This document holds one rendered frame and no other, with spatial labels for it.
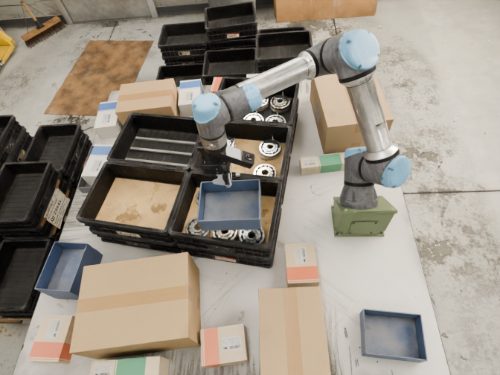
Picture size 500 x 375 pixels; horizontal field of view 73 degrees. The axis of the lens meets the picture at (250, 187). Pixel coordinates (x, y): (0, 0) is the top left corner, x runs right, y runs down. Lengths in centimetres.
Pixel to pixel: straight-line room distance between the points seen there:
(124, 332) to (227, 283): 43
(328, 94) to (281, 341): 113
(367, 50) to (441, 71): 243
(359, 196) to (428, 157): 150
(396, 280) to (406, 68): 233
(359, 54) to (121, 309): 113
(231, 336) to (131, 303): 37
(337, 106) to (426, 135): 135
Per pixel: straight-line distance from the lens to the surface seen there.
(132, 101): 197
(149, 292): 130
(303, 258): 139
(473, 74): 358
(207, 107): 88
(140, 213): 154
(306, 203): 158
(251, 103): 94
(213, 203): 117
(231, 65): 282
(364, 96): 114
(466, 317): 234
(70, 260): 165
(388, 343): 143
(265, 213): 141
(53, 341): 157
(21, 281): 241
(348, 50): 108
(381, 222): 145
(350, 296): 144
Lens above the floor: 207
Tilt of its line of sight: 57 degrees down
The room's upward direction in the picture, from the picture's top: 10 degrees counter-clockwise
